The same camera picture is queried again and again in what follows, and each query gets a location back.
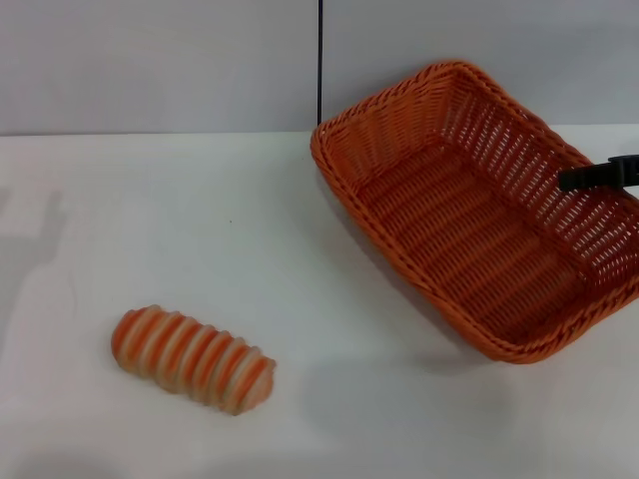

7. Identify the orange striped toy bread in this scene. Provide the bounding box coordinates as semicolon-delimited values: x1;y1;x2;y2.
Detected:
110;302;278;416

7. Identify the orange woven plastic basket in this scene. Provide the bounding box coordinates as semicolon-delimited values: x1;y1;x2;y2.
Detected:
309;60;639;364

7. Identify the black vertical wall strip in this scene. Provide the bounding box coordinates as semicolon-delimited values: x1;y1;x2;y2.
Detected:
317;0;324;127

